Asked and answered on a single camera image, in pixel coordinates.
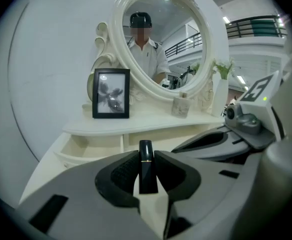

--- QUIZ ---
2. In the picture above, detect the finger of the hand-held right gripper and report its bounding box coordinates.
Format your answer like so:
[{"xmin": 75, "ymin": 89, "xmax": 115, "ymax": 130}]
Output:
[{"xmin": 170, "ymin": 125, "xmax": 253, "ymax": 161}]

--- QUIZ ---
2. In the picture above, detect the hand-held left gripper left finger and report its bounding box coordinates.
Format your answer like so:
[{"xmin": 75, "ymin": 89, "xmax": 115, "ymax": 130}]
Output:
[{"xmin": 17, "ymin": 150, "xmax": 167, "ymax": 240}]

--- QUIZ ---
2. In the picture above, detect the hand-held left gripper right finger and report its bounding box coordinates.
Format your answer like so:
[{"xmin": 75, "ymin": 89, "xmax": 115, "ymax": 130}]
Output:
[{"xmin": 153, "ymin": 149, "xmax": 248, "ymax": 240}]

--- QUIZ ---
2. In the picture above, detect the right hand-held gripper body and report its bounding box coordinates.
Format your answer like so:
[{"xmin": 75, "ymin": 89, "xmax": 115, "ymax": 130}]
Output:
[{"xmin": 224, "ymin": 70, "xmax": 286, "ymax": 150}]

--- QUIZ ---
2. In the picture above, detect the white vanity drawer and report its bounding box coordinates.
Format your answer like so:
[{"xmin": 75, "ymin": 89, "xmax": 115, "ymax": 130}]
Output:
[{"xmin": 52, "ymin": 133, "xmax": 125, "ymax": 170}]

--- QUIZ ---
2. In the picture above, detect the black lipstick makeup item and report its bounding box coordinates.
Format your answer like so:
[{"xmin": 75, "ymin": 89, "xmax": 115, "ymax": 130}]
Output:
[{"xmin": 138, "ymin": 139, "xmax": 159, "ymax": 195}]

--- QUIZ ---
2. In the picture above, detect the white vanity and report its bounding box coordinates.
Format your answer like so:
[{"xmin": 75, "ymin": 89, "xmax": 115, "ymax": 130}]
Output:
[{"xmin": 18, "ymin": 21, "xmax": 227, "ymax": 206}]

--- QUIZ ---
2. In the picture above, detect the white vase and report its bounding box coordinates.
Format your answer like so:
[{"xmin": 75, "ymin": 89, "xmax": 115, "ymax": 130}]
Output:
[{"xmin": 212, "ymin": 78, "xmax": 230, "ymax": 117}]

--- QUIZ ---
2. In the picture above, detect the white flowers bouquet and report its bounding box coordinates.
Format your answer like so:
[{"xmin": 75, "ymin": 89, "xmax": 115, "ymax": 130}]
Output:
[{"xmin": 212, "ymin": 57, "xmax": 236, "ymax": 80}]

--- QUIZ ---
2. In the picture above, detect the beige marbled perfume bottle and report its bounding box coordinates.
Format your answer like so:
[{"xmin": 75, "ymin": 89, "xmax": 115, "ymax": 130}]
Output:
[{"xmin": 171, "ymin": 91, "xmax": 191, "ymax": 119}]

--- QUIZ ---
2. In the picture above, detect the black balcony railing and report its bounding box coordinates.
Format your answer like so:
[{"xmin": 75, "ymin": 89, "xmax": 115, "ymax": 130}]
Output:
[{"xmin": 225, "ymin": 15, "xmax": 288, "ymax": 39}]

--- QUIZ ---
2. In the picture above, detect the white oval framed mirror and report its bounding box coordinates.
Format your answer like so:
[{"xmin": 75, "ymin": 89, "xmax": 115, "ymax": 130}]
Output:
[{"xmin": 109, "ymin": 0, "xmax": 213, "ymax": 102}]

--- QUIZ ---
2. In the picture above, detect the black picture frame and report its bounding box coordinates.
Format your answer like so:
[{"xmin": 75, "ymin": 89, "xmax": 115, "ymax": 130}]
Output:
[{"xmin": 92, "ymin": 68, "xmax": 131, "ymax": 119}]

